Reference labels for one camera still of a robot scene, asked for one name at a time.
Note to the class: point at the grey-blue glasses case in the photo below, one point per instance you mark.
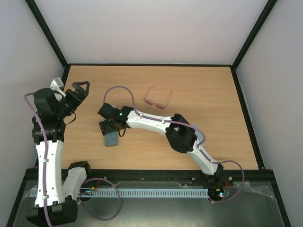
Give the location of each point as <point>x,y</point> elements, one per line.
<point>111,139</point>

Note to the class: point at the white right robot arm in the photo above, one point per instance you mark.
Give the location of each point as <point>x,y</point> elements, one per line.
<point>180,134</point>

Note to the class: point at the black frame corner post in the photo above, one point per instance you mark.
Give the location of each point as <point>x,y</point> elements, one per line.
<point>254,32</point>
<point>47,32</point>

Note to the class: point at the black frame corner post right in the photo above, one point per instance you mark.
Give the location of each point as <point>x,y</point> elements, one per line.
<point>254,32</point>

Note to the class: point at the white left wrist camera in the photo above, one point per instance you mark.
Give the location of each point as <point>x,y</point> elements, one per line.
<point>57,85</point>

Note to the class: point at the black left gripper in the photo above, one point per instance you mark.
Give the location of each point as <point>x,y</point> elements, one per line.
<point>77,98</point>

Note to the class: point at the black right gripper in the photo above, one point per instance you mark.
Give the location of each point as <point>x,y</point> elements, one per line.
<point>104,124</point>

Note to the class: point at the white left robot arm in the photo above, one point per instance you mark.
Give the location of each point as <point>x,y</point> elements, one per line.
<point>56,199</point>

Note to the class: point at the light blue cable duct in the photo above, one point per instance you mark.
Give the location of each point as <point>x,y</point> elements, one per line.
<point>148,193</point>

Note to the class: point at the pink sunglasses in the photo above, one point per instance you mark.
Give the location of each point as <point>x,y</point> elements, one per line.
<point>157,96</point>

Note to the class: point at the blue cleaning cloth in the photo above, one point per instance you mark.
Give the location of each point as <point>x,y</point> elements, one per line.
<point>200,135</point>

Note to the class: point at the black frame corner post left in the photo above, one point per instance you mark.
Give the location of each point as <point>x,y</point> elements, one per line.
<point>47,32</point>

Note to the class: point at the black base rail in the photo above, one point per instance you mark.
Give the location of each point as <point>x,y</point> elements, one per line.
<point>192,177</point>

